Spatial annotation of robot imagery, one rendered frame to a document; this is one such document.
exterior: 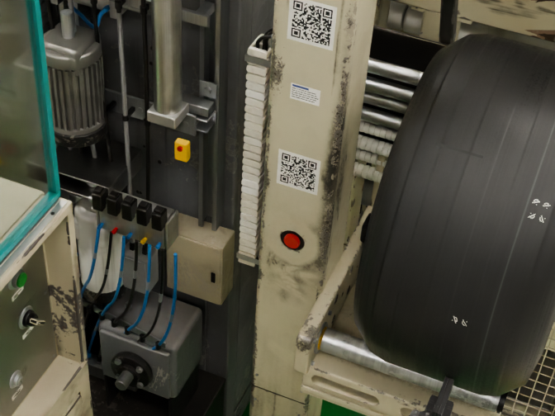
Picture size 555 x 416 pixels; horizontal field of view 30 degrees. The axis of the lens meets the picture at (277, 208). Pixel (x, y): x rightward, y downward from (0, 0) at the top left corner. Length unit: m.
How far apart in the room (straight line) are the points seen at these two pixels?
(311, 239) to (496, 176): 0.45
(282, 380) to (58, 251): 0.65
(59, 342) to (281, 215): 0.45
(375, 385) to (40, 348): 0.59
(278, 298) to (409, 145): 0.55
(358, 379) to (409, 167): 0.52
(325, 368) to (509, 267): 0.53
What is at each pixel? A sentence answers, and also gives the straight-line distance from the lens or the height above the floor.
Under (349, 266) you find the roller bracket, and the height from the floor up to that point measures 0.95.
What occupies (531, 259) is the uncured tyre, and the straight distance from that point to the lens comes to 1.50.
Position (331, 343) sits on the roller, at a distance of 1.88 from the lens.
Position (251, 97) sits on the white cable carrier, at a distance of 1.71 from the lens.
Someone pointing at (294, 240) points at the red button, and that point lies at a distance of 1.84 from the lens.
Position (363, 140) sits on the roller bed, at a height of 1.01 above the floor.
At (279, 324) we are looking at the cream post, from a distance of 2.02.
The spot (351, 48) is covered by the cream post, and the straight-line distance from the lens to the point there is 1.58.
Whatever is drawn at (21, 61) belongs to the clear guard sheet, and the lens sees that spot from 1.43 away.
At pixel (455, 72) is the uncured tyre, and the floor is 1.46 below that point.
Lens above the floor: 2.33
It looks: 42 degrees down
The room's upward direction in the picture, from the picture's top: 4 degrees clockwise
